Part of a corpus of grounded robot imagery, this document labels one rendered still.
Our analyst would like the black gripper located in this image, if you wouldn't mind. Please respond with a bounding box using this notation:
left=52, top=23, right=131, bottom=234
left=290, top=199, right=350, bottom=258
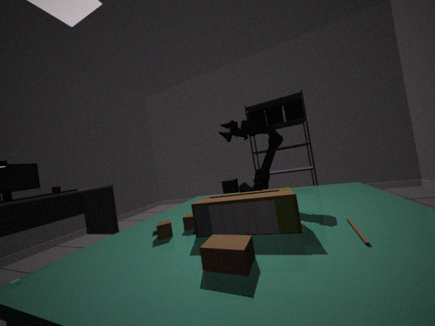
left=219, top=120, right=241, bottom=142

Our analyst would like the brown cube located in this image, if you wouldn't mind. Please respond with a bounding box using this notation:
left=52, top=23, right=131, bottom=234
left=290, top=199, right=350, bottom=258
left=156, top=219, right=173, bottom=240

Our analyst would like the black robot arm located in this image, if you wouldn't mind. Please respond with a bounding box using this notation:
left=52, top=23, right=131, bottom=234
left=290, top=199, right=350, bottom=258
left=232, top=120, right=283, bottom=192

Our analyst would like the brown wooden stick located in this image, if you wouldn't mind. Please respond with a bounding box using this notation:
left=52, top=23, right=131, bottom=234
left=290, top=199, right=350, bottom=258
left=347, top=218, right=370, bottom=246

